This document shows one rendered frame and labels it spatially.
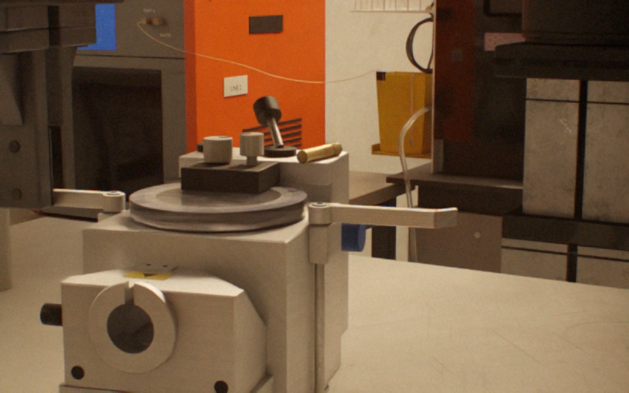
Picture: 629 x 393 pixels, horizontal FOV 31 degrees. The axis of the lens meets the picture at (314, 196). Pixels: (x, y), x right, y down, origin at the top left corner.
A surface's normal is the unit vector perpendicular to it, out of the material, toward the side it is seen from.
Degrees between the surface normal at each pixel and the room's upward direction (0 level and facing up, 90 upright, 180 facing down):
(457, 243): 90
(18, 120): 120
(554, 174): 90
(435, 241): 90
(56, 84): 90
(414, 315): 0
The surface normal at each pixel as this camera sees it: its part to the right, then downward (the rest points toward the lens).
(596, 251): -0.47, 0.16
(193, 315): -0.28, 0.18
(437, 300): 0.00, -0.98
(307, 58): 0.88, 0.09
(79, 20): 0.96, 0.05
